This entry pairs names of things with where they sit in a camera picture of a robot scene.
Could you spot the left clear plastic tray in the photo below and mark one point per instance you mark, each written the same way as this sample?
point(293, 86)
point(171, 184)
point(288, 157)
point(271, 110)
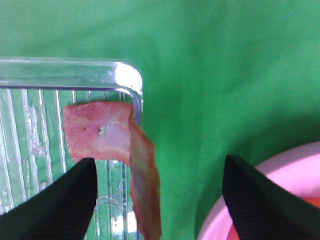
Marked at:
point(33, 148)

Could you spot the green tablecloth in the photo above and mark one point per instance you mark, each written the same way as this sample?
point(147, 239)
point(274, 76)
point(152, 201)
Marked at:
point(220, 77)

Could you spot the pink round plate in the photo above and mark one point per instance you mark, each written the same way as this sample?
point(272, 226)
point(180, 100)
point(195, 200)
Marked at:
point(297, 170)

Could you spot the toy ham slice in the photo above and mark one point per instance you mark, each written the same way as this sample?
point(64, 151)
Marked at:
point(106, 130)

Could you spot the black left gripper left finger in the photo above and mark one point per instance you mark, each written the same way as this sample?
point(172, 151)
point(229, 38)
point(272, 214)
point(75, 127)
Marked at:
point(62, 211)

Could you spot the toy bread slice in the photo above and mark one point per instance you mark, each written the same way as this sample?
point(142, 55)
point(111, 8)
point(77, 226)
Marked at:
point(233, 235)

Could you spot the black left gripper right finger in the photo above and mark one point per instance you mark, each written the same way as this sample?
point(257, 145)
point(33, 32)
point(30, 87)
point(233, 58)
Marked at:
point(262, 210)

